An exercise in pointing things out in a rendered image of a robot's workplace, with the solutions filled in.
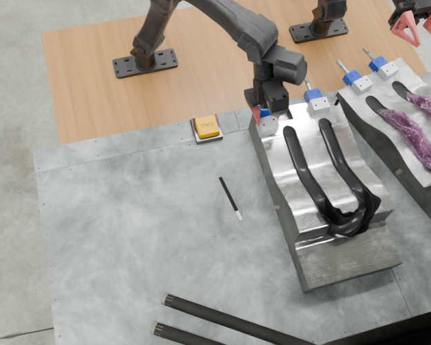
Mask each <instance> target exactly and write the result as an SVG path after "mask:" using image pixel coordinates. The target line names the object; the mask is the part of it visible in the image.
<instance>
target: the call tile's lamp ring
mask: <svg viewBox="0 0 431 345"><path fill-rule="evenodd" d="M214 115H215V119H216V122H217V124H218V129H219V131H220V135H218V136H211V137H208V138H202V139H199V138H198V134H197V131H196V127H195V124H194V120H195V118H192V119H191V121H192V125H193V128H194V133H195V135H196V139H197V142H200V141H203V140H209V139H213V138H219V137H222V136H223V135H222V131H221V128H220V124H219V122H218V118H217V115H216V114H214Z"/></svg>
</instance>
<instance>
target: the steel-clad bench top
mask: <svg viewBox="0 0 431 345"><path fill-rule="evenodd" d="M216 115H217V117H218V121H219V124H220V128H221V130H222V135H223V140H218V141H215V142H208V143H204V144H199V145H197V144H196V140H195V137H194V132H193V130H192V126H191V122H190V121H191V119H190V120H184V121H180V122H176V123H170V124H166V125H160V126H155V127H149V128H145V129H138V130H135V131H128V132H124V133H118V134H114V135H110V136H104V137H100V138H93V139H89V140H83V141H79V142H73V143H69V144H63V145H59V146H52V147H49V148H45V149H38V150H34V151H33V157H34V168H35V173H36V184H37V191H38V201H39V207H40V218H41V224H42V235H43V241H44V252H45V258H46V264H47V275H48V281H49V291H50V298H51V308H52V314H53V326H54V331H55V343H56V345H183V344H180V343H177V342H173V341H171V340H167V339H165V338H162V337H159V336H156V335H153V334H151V333H150V329H151V325H152V323H153V322H154V321H155V322H159V323H162V324H165V325H168V326H170V327H174V328H177V329H180V330H183V331H187V332H189V333H193V334H195V335H199V336H201V337H205V338H208V339H210V340H214V341H217V342H220V343H223V344H226V345H275V344H273V343H270V342H266V341H264V340H261V339H259V338H256V337H253V336H250V335H247V334H245V333H241V332H239V331H236V330H233V329H230V328H227V327H224V326H222V325H219V324H216V323H213V322H210V321H208V320H204V319H202V318H199V317H196V316H193V315H190V314H187V313H185V312H182V311H179V310H176V309H173V308H171V307H167V306H165V305H162V304H161V297H162V296H163V294H164V293H168V294H171V295H174V296H178V297H179V298H183V299H185V300H188V301H192V302H194V303H198V304H200V305H204V306H205V307H209V308H212V309H215V310H218V311H221V312H224V313H226V314H230V315H232V316H235V317H238V318H241V319H244V320H247V321H250V322H253V323H256V324H259V325H261V326H264V327H267V328H270V329H274V330H276V331H280V332H282V333H285V334H287V335H291V336H294V337H297V338H300V339H302V340H306V341H308V342H311V343H314V344H317V345H321V344H325V343H328V342H331V341H335V340H338V339H341V338H344V337H348V336H351V335H355V334H357V333H362V332H364V331H368V330H371V329H375V328H378V327H382V326H384V325H388V324H391V323H394V322H398V321H401V320H405V319H408V318H412V317H415V316H418V315H421V314H425V313H428V312H431V219H430V218H429V217H428V215H427V214H426V213H425V212H424V211H423V210H422V208H421V207H420V206H419V205H418V204H417V202H416V201H415V200H414V198H413V197H412V196H411V195H410V194H409V193H408V191H407V190H406V189H405V188H404V186H403V185H402V184H401V183H400V182H399V181H398V180H397V178H396V177H395V176H394V174H393V173H392V172H391V171H390V170H389V169H388V167H387V166H386V165H385V164H384V162H383V161H382V160H381V159H380V158H379V157H378V155H377V154H376V153H375V152H374V150H373V149H372V148H371V147H370V146H369V145H368V143H367V142H366V141H365V140H364V138H363V137H362V136H361V134H360V133H359V132H358V131H357V130H356V129H355V128H354V126H353V125H352V124H351V122H350V121H349V120H348V119H347V118H346V119H347V121H348V125H349V127H350V130H351V132H352V135H353V137H354V140H355V142H356V145H357V147H358V150H359V152H360V154H361V157H362V158H363V160H364V161H365V163H366V164H367V165H368V166H369V168H370V169H371V170H372V171H373V173H374V174H375V175H376V176H377V177H378V178H379V180H381V182H382V183H383V184H384V186H385V188H386V189H387V191H388V193H389V195H390V197H391V200H392V202H393V205H394V208H395V209H394V210H393V212H392V213H391V214H390V215H389V216H388V217H387V219H386V223H387V227H388V230H389V232H390V234H391V237H392V239H393V241H394V244H395V246H396V249H397V251H398V253H399V255H400V257H401V260H402V262H403V264H401V265H399V266H396V267H394V268H392V269H388V270H384V271H381V272H377V273H373V274H369V275H366V276H364V277H359V278H356V279H352V280H349V281H344V282H341V283H337V284H334V285H329V286H326V287H322V288H320V289H316V290H312V291H309V292H305V293H304V292H303V291H302V287H301V285H300V281H299V278H298V275H297V272H296V269H295V266H294V264H293V260H292V258H291V254H290V252H289V248H288V245H287V242H286V239H285V236H284V233H283V230H282V227H281V225H280V221H279V219H278V215H277V213H276V210H275V209H274V210H272V208H271V206H273V205H274V204H273V201H272V197H271V195H270V191H269V189H268V186H267V183H266V180H265V177H264V174H263V171H262V168H261V165H260V162H259V158H258V156H257V152H256V150H255V147H254V144H253V141H252V138H251V135H250V132H249V129H248V128H249V124H250V120H251V117H252V112H251V110H250V108H246V109H242V110H235V111H232V112H225V113H221V114H216ZM219 177H222V178H223V180H224V182H225V184H226V186H227V188H228V190H229V192H230V194H231V196H232V198H233V200H234V202H235V204H236V206H237V208H238V210H239V212H240V214H241V217H242V218H243V220H239V218H238V217H237V214H236V213H235V210H234V209H233V206H232V205H231V202H230V201H229V199H228V196H227V195H226V192H225V190H224V188H223V186H222V184H221V182H220V180H219Z"/></svg>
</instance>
